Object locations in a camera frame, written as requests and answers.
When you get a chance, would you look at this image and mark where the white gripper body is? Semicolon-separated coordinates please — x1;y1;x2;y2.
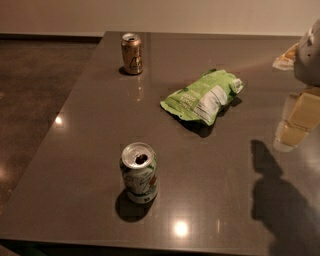
294;19;320;87

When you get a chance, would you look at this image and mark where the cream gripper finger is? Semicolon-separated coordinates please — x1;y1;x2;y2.
272;43;299;71
273;87;320;152

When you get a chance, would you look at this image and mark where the green white 7up can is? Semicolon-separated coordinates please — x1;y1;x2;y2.
120;142;158;204

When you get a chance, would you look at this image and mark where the green rice chip bag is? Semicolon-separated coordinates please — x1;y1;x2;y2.
160;69;244;126

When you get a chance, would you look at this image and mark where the gold brown soda can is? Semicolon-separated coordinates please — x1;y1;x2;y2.
121;33;143;75

